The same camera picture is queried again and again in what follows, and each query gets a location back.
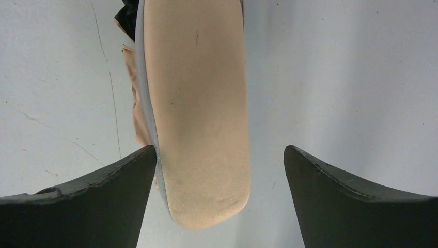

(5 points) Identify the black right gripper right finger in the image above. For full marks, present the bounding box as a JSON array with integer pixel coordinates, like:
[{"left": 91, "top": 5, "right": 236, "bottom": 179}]
[{"left": 284, "top": 145, "right": 437, "bottom": 247}]

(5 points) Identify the beige umbrella sleeve cover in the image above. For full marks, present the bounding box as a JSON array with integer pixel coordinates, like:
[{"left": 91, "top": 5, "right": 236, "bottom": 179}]
[{"left": 135, "top": 1, "right": 250, "bottom": 230}]

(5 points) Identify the beige umbrella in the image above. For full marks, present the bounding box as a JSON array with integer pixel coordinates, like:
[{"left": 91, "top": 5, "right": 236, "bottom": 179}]
[{"left": 114, "top": 0, "right": 151, "bottom": 147}]

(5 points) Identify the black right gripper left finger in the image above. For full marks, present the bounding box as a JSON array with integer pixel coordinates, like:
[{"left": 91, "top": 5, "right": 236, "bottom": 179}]
[{"left": 1, "top": 146, "right": 157, "bottom": 247}]

